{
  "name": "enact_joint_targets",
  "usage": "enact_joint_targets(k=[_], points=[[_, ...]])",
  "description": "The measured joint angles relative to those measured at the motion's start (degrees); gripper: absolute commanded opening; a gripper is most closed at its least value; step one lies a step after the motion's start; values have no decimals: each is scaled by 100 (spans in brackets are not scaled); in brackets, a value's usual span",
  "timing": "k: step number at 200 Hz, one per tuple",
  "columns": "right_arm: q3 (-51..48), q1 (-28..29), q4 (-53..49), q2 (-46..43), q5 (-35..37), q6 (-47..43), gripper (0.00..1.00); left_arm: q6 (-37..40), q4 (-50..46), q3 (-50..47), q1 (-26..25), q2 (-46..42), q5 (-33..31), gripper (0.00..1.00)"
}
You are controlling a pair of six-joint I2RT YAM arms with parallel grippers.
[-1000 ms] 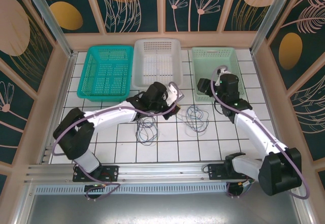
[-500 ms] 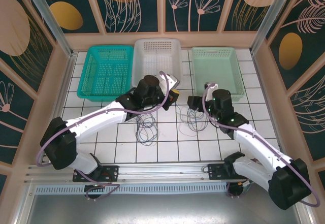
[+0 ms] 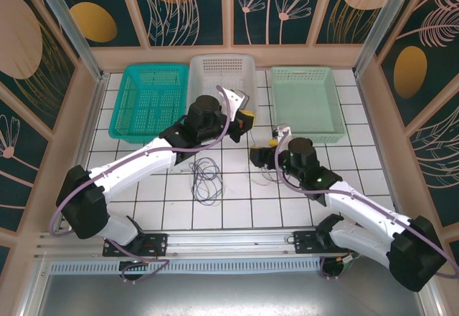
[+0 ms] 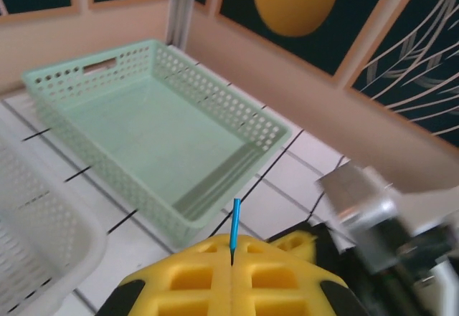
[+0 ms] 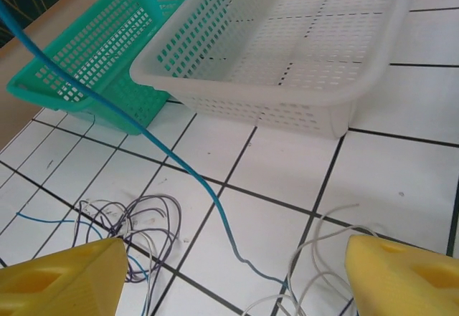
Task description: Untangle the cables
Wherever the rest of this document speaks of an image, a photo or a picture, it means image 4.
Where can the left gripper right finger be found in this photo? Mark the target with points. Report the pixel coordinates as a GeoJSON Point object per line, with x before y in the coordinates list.
{"type": "Point", "coordinates": [279, 287]}

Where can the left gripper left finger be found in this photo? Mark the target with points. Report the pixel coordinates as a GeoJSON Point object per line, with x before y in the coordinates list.
{"type": "Point", "coordinates": [193, 283]}

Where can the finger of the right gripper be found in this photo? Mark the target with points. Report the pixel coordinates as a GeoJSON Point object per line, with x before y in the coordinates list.
{"type": "Point", "coordinates": [292, 242]}

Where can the mint green perforated basket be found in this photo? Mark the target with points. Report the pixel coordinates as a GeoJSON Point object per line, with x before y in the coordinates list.
{"type": "Point", "coordinates": [143, 126]}

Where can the white perforated basket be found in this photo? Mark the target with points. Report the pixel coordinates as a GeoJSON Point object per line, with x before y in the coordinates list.
{"type": "Point", "coordinates": [36, 223]}

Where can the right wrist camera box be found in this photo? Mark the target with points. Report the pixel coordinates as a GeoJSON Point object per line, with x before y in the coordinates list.
{"type": "Point", "coordinates": [358, 194]}

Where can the aluminium corner post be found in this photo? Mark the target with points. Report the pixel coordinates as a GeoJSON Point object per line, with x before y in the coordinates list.
{"type": "Point", "coordinates": [181, 8]}

